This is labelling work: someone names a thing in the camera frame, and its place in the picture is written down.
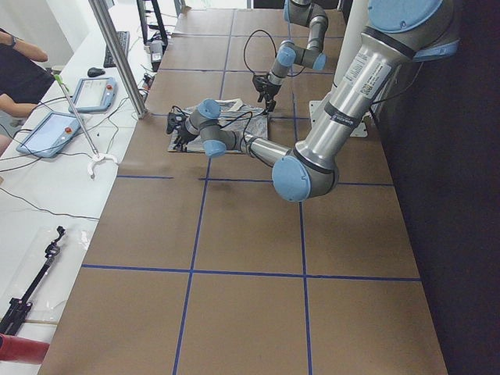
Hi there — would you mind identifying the blue white striped polo shirt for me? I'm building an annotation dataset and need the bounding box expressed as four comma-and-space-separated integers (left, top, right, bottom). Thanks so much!
168, 99, 269, 158

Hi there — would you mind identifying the white reacher grabber stick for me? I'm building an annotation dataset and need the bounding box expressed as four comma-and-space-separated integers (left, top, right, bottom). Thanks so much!
53, 74, 118, 179

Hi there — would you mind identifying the grey box on desk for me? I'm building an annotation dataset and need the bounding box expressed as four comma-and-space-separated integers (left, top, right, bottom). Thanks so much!
149, 40, 164, 72

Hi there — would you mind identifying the black keyboard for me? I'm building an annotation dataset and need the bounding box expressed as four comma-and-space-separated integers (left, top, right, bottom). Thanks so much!
102, 30, 130, 69

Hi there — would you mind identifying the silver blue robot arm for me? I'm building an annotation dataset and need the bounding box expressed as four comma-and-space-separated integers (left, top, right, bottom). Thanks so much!
252, 1, 329, 113
167, 1, 463, 202

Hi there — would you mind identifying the black folded tripod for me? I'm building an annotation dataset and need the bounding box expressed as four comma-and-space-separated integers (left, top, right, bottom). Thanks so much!
1, 226, 66, 336

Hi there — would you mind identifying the red cylinder object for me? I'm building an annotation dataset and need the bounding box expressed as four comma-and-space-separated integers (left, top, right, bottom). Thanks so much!
1, 334, 50, 364

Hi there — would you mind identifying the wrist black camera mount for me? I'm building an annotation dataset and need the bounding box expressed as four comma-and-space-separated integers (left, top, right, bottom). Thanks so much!
252, 74, 269, 93
166, 112, 188, 134

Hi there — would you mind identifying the seated person in black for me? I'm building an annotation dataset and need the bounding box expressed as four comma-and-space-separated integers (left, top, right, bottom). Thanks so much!
0, 27, 63, 155

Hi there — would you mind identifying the black computer mouse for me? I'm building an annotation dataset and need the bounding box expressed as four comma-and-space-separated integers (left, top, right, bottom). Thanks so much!
87, 67, 105, 78

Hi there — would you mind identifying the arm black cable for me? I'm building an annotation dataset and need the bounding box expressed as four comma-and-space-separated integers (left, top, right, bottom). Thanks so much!
243, 30, 279, 77
218, 110, 266, 149

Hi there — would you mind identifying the near blue teach pendant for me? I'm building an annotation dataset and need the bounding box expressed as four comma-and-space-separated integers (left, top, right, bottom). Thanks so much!
16, 112, 80, 158

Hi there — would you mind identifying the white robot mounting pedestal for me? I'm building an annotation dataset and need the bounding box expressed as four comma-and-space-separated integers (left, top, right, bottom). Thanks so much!
308, 0, 370, 138

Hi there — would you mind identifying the blue teach pendant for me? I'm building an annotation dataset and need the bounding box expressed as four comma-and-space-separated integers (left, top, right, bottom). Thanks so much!
72, 77, 117, 113
16, 112, 80, 158

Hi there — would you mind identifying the aluminium frame post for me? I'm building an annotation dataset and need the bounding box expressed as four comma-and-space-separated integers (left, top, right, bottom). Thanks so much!
88, 0, 147, 119

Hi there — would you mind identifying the far blue teach pendant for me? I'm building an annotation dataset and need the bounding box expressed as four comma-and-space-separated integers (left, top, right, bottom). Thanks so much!
72, 77, 117, 113

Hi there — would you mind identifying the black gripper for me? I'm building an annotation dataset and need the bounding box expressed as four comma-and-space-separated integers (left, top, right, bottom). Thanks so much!
173, 126, 195, 151
259, 81, 281, 112

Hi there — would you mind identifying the black desk cable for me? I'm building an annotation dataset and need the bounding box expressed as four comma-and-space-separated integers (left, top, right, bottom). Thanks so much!
0, 186, 100, 222

